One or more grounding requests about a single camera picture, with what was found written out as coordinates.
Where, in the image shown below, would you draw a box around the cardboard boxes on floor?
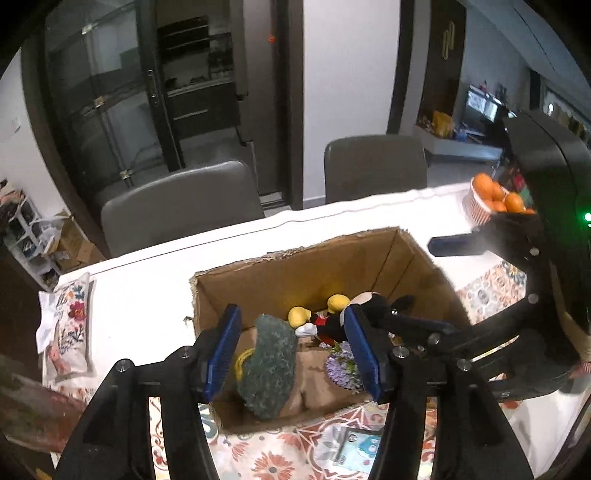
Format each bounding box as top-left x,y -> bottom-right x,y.
53,210 -> 109,273

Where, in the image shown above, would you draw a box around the floral patterned table mat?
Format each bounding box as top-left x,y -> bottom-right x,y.
46,261 -> 529,480

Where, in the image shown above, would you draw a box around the yellow band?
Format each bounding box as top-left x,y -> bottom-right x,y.
235,348 -> 254,381

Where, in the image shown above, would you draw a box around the television screen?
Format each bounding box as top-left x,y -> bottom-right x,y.
464,85 -> 499,123

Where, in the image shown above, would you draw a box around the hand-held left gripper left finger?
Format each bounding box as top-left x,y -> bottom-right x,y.
53,303 -> 243,480

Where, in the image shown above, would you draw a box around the pile of oranges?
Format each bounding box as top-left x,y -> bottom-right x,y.
472,172 -> 536,215

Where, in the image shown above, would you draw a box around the grey media console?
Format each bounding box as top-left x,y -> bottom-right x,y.
413,122 -> 504,162

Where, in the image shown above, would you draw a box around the dark kitchen cabinet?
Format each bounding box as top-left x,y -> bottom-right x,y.
157,16 -> 241,139

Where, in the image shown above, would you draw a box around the cardboard box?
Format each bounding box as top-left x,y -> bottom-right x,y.
185,226 -> 472,435

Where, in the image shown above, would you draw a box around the red floral cushion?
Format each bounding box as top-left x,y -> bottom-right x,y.
501,165 -> 527,195

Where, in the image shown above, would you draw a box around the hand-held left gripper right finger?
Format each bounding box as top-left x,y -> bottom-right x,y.
344,305 -> 536,480

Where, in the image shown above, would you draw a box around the grey dining chair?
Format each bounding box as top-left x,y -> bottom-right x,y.
100,160 -> 266,259
323,135 -> 429,205

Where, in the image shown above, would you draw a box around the black mouse plush toy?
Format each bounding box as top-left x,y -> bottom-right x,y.
288,291 -> 415,347

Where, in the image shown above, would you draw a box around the yellow bag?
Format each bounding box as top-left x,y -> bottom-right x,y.
431,111 -> 455,138

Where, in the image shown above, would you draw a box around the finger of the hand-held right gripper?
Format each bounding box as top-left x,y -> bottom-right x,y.
375,295 -> 561,377
428,213 -> 550,296

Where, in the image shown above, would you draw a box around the dark framed glass door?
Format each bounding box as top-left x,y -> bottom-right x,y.
21,0 -> 190,257

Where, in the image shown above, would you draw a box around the floral tissue pack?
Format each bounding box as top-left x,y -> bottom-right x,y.
37,272 -> 96,385

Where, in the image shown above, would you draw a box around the purple artificial flower bunch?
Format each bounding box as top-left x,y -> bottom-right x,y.
325,340 -> 365,393

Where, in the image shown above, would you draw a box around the dark door with gold handle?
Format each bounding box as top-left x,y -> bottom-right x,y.
418,0 -> 467,134

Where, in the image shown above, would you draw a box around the white shoe rack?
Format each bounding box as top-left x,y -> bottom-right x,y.
0,185 -> 61,287

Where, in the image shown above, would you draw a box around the brown glass vase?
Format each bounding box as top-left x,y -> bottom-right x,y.
0,354 -> 88,455

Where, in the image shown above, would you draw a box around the light blue packet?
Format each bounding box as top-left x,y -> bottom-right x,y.
316,425 -> 385,476

